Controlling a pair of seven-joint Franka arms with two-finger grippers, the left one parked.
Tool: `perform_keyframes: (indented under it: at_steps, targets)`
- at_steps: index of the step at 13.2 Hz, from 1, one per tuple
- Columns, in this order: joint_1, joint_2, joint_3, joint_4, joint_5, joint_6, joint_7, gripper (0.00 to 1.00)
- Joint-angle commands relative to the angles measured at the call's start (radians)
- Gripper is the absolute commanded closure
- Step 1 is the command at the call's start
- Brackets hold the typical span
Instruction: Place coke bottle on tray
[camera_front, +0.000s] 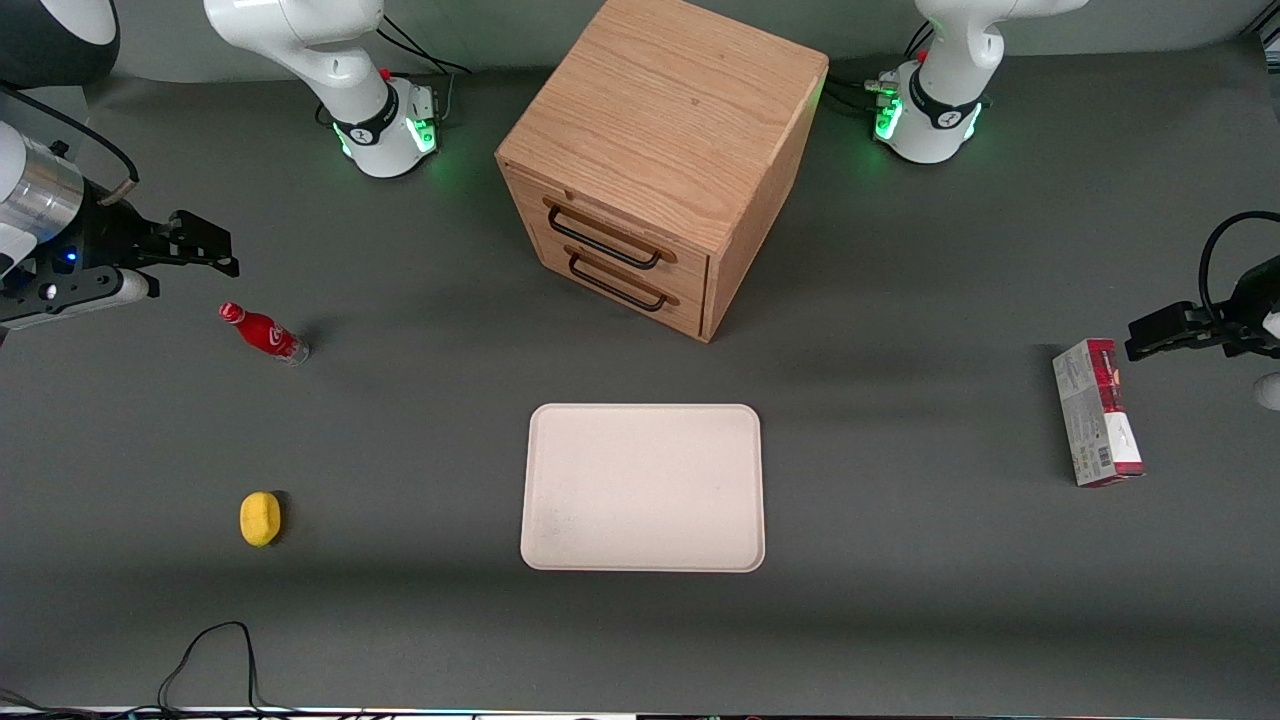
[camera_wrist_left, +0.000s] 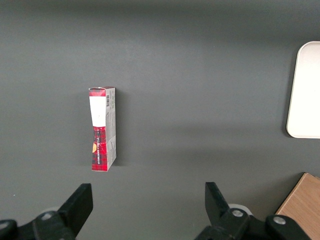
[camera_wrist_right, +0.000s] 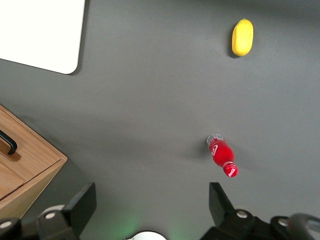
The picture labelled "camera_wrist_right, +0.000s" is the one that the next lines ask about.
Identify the white tray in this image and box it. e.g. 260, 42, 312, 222
0, 0, 86, 75

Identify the yellow lemon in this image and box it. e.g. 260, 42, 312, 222
231, 18, 254, 57

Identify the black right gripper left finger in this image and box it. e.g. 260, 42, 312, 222
36, 182, 97, 240

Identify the black drawer handle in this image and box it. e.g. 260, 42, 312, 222
0, 129, 18, 156

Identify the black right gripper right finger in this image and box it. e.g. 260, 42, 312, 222
199, 182, 256, 240

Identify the red coke bottle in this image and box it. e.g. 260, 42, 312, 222
206, 133, 239, 178

